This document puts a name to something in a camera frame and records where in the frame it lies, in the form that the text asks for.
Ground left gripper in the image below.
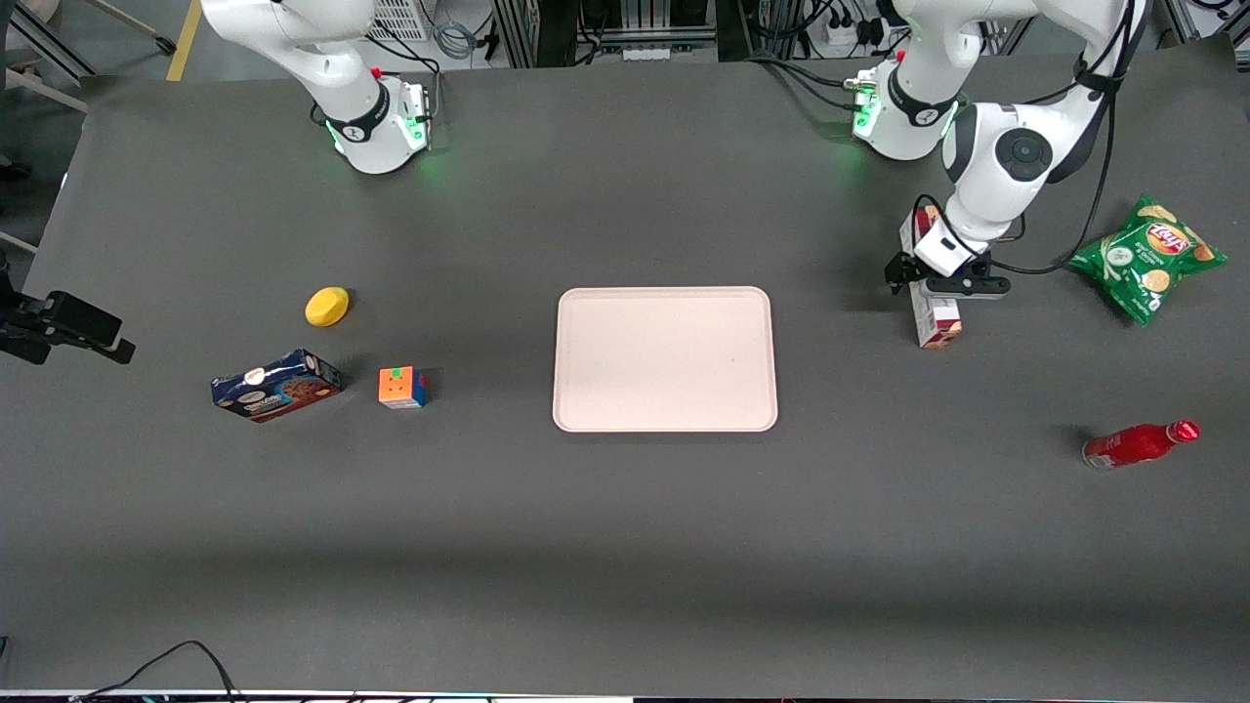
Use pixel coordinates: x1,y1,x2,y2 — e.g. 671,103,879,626
884,217,994,295

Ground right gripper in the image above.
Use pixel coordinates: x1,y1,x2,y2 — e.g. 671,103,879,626
0,293,137,365

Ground red cookie box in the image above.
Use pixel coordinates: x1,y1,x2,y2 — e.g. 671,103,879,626
899,204,964,351

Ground blue cookie box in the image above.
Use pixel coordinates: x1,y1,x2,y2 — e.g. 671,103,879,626
210,349,343,423

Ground beige plastic tray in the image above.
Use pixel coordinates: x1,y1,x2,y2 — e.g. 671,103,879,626
553,286,779,434

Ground green chips bag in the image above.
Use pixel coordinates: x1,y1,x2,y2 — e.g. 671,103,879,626
1065,193,1229,327

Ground power strip with black plugs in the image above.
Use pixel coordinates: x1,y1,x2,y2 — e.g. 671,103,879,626
818,0,888,52

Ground yellow lemon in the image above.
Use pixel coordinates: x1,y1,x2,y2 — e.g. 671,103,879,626
305,286,351,328

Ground red soda bottle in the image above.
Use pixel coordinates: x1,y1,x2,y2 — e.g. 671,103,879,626
1081,420,1201,472

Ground grey metal stand legs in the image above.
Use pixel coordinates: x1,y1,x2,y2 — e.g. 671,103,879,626
0,0,180,113

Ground colourful puzzle cube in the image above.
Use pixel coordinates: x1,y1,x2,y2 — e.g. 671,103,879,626
378,366,429,410

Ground yellow floor tape strip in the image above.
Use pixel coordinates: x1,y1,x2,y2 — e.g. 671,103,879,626
165,0,203,83

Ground black equipment rack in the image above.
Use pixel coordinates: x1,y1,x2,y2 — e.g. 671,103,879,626
491,0,721,68

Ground dark grey table mat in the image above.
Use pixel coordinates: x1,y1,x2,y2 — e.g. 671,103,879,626
0,34,1250,700

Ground white perforated basket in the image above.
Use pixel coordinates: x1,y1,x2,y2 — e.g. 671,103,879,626
369,0,433,42

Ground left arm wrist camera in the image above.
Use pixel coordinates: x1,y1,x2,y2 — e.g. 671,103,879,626
922,275,1013,301

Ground black left arm base cables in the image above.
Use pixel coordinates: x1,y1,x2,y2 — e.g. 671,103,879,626
745,53,882,111

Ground black arm base cables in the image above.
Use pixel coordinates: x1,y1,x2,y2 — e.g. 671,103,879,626
364,34,443,123
745,53,882,111

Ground black cable on table edge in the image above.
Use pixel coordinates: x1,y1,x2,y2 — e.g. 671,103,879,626
73,640,241,703

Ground black right arm base cables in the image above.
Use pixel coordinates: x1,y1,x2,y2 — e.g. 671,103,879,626
364,34,443,123

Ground grey coiled cable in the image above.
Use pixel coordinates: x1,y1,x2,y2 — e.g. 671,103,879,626
433,18,481,62

